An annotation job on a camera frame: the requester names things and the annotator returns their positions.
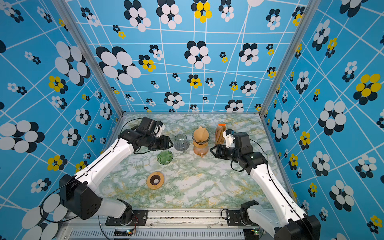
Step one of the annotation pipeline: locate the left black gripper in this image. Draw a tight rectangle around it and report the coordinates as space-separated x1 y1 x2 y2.
146 135 175 151

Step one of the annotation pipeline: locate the grey glass pitcher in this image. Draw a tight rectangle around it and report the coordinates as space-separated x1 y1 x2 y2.
174 132 190 153

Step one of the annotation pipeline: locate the green glass dripper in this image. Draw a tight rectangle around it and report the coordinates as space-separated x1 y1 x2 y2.
157 150 174 165

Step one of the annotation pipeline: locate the wooden ring holder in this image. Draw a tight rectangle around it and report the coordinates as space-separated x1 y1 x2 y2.
193 141 209 149
147 172 165 190

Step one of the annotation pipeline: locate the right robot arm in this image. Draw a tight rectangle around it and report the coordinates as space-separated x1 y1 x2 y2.
210 130 321 240

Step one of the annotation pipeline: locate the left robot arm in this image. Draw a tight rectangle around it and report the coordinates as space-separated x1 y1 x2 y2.
59 117 173 225

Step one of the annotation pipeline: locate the orange coffee filter box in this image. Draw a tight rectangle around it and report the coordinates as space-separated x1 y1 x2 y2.
215 124 227 146

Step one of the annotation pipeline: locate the right green circuit board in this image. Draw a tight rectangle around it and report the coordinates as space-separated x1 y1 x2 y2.
243 229 263 239

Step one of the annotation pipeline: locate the green circuit board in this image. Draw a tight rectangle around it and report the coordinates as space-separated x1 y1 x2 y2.
243 229 263 239
114 229 137 237

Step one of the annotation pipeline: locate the left green circuit board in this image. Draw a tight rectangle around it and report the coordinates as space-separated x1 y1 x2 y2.
114 229 137 237

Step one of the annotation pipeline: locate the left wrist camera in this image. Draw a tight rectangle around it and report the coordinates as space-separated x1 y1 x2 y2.
154 121 165 138

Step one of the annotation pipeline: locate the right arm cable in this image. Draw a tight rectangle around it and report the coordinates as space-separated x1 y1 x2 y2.
230 137 307 224

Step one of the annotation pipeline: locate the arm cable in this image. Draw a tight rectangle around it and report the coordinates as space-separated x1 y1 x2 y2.
39 117 145 223
230 137 307 224

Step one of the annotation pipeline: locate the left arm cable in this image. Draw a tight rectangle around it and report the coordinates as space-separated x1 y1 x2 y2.
39 117 145 223

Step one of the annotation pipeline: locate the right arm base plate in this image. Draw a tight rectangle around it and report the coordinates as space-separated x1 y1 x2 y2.
224 210 259 228

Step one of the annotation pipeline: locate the aluminium front rail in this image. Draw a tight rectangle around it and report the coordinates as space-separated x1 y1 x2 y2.
57 209 273 240

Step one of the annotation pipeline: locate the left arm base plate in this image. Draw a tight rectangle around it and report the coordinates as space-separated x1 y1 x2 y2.
105 210 149 227

